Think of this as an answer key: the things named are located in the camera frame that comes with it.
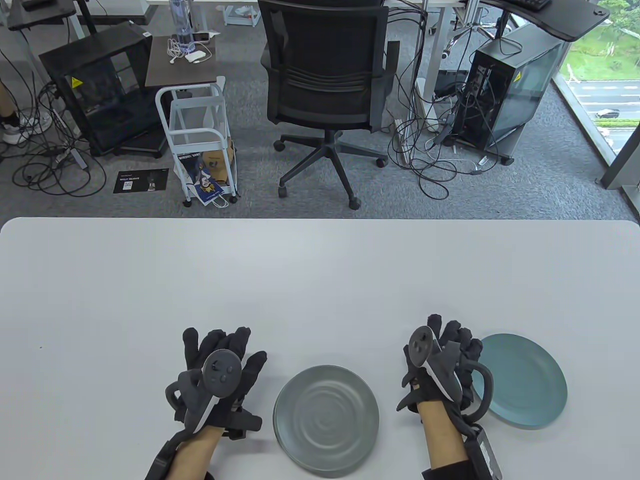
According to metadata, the person's left hand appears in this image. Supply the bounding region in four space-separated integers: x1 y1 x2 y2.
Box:
174 326 268 431

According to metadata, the person's right hand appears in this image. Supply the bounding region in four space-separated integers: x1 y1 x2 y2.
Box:
397 314 485 416

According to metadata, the blue plate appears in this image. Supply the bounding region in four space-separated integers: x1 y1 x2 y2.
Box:
470 333 568 430

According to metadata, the person's right forearm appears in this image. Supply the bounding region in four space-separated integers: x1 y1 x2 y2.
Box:
417 400 481 480

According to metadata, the person's left forearm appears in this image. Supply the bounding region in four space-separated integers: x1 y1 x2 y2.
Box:
167 427 223 480

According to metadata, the black labelled electronics box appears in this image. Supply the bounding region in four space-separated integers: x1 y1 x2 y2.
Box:
145 432 191 480
465 425 503 480

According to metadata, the blue printed bag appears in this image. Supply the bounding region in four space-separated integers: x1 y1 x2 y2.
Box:
175 150 223 206

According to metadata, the brown paper bag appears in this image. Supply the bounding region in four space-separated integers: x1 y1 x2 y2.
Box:
202 142 236 186

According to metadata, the black printed card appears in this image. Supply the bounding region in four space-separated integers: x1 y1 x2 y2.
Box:
113 170 170 195

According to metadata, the black grey computer tower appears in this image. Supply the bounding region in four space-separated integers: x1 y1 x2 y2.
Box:
452 22 571 166

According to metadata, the black glass computer case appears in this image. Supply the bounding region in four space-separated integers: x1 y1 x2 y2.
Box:
39 21 168 158

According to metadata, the brown side table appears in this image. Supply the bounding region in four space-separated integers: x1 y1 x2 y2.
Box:
145 35 226 91

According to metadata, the black mesh office chair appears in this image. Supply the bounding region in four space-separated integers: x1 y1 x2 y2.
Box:
257 0 401 211

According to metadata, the clear water bottle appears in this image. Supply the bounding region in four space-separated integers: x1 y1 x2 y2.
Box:
169 0 195 53

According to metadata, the black curved standing desk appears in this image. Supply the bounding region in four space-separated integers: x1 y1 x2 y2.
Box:
477 0 612 42

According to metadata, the black tripod pole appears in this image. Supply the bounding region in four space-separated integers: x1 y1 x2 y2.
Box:
75 0 98 36

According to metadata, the black wrist camera block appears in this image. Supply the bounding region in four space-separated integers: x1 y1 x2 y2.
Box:
222 407 263 441

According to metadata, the black floor cable bundle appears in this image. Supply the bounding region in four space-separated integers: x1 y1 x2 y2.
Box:
390 75 501 201
0 80 108 198

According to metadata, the white wire cart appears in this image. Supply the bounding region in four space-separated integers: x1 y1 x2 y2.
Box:
155 82 240 208

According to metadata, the dark window frame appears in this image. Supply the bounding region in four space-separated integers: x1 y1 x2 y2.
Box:
595 135 640 191

